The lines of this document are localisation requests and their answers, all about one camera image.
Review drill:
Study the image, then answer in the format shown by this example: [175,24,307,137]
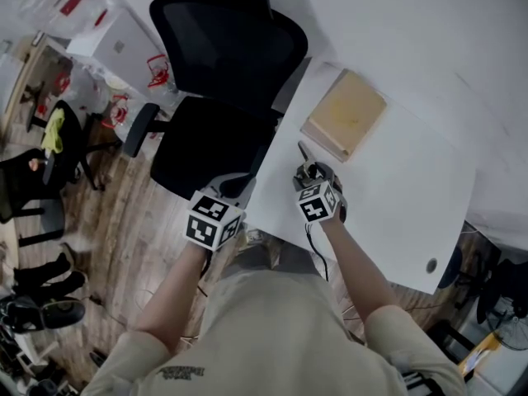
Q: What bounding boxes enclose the black mesh chair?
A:
[0,148,68,248]

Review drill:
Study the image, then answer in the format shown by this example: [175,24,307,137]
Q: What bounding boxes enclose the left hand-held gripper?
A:
[182,172,257,252]

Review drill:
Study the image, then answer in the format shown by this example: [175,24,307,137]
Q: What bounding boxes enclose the black round stool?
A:
[26,99,123,192]

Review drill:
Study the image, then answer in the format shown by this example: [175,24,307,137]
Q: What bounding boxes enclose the person's beige shirt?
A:
[80,269,468,396]

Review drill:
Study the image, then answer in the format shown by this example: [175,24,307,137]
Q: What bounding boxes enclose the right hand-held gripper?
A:
[292,140,350,224]

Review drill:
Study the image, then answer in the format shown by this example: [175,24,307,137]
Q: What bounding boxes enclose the white table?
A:
[270,0,528,248]
[248,57,477,295]

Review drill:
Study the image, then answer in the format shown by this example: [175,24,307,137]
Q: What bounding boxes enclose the yellow cloth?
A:
[40,108,67,155]

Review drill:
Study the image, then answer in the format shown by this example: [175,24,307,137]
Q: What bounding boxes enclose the person's right forearm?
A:
[320,219,399,322]

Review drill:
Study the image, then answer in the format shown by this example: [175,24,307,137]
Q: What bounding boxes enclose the clear plastic bag red label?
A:
[19,0,121,37]

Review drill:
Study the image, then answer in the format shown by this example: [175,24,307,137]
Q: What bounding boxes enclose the black office chair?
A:
[123,0,310,201]

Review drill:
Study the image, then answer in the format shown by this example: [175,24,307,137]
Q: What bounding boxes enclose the red wire frame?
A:
[101,94,130,130]
[146,54,171,89]

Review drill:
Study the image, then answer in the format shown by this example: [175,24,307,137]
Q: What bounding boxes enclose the black boots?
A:
[12,252,87,299]

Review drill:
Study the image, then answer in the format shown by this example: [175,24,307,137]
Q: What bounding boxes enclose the yellow cardboard box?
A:
[456,331,503,384]

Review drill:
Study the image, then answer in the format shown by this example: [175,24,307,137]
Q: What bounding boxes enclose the black floor fan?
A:
[485,294,528,352]

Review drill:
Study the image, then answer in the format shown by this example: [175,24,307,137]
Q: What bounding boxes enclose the white cardboard box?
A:
[65,7,167,95]

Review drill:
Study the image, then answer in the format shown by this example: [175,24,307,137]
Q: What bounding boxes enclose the person's left forearm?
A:
[134,243,212,348]

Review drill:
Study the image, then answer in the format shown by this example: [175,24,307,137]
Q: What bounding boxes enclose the tan wooden board object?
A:
[299,68,389,164]

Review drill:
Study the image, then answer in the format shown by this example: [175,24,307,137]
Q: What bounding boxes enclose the black swivel chair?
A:
[436,219,528,326]

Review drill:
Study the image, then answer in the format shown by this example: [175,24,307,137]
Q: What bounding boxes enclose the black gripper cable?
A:
[199,248,214,281]
[304,222,331,283]

